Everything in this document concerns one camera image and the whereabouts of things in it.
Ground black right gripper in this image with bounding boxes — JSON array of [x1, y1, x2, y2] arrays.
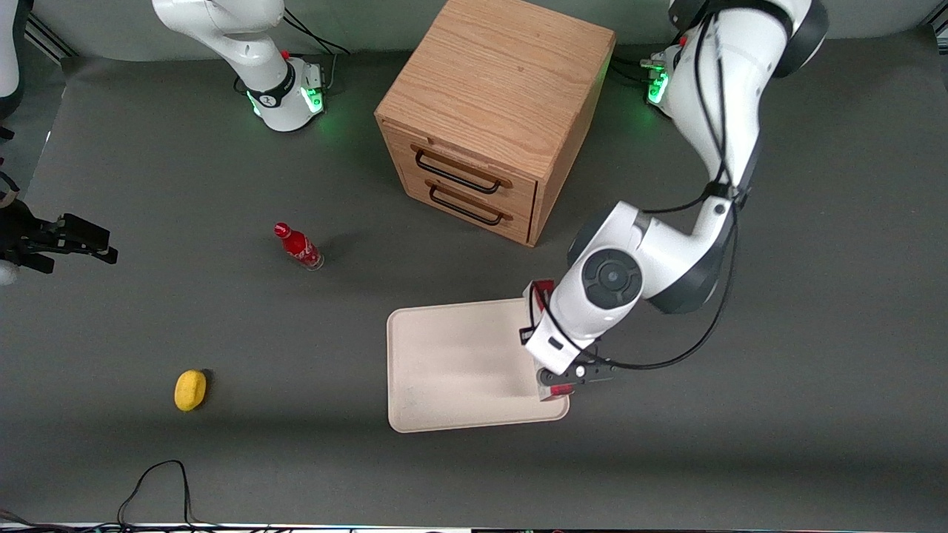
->
[[0, 198, 119, 275]]

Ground red cookie box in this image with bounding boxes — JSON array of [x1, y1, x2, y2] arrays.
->
[[521, 279, 576, 403]]

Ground beige plastic tray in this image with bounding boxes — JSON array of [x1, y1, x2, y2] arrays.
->
[[386, 296, 571, 434]]

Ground yellow lemon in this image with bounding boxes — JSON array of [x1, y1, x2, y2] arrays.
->
[[174, 369, 207, 412]]

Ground red cola bottle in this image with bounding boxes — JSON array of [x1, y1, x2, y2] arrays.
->
[[273, 222, 325, 272]]

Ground wooden drawer cabinet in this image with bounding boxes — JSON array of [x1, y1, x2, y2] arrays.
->
[[375, 0, 618, 248]]

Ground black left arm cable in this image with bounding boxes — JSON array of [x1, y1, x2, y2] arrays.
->
[[530, 10, 750, 372]]

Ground black short drawer handle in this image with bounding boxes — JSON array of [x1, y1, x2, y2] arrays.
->
[[428, 185, 506, 226]]

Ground aluminium frame rail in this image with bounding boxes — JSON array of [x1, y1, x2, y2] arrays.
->
[[25, 12, 79, 61]]

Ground black long drawer handle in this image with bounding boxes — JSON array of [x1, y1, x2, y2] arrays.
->
[[414, 149, 504, 195]]

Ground black looped cable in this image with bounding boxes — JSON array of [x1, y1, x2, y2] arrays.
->
[[117, 460, 223, 531]]

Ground black right base cables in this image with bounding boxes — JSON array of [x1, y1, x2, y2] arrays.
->
[[281, 7, 352, 93]]

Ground black base cables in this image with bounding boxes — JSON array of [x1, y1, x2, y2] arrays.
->
[[610, 30, 676, 88], [281, 7, 352, 93]]

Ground black left base cables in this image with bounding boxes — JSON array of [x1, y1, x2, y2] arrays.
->
[[610, 30, 676, 88]]

